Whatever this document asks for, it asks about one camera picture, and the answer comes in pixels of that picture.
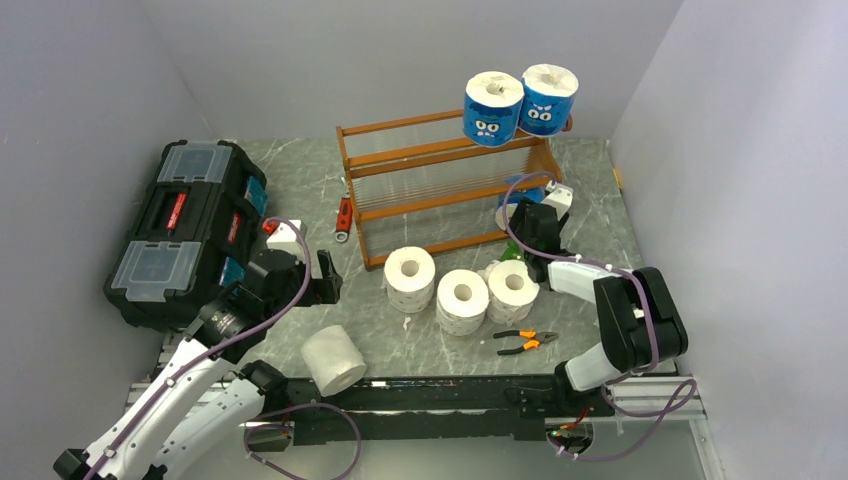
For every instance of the green plastic pipe fitting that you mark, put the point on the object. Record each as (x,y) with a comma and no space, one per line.
(512,252)

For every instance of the white floral paper roll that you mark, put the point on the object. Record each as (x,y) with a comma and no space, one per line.
(512,293)
(409,279)
(462,299)

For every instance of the plain white paper roll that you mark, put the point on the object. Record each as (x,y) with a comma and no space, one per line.
(334,362)

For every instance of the orange wooden shelf rack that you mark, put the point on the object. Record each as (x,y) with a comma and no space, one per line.
(418,181)

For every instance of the blue paper roll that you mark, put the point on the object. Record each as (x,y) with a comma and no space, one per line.
(506,207)
(492,105)
(549,92)

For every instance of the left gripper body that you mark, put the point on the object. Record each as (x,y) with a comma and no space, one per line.
(297,286)

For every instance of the black plastic toolbox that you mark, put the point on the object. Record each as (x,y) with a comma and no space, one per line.
(192,236)

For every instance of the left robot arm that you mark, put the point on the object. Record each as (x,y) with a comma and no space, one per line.
(203,393)

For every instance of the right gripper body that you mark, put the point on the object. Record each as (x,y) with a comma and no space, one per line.
(517,224)

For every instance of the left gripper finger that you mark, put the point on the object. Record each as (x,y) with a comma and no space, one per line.
(325,290)
(327,267)

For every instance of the orange handled pliers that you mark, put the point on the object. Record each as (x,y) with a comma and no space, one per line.
(532,339)

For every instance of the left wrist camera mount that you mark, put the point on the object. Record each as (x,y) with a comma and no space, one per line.
(283,237)

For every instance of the red handled wrench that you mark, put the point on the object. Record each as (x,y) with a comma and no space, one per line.
(344,220)

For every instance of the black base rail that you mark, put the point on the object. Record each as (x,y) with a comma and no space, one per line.
(524,407)

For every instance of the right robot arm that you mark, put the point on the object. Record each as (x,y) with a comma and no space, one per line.
(638,320)

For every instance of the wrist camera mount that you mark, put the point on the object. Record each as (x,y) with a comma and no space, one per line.
(558,196)
(283,237)

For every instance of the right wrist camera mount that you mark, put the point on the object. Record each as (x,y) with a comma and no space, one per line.
(558,196)

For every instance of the white plastic pipe fitting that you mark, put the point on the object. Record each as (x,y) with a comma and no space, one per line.
(486,272)

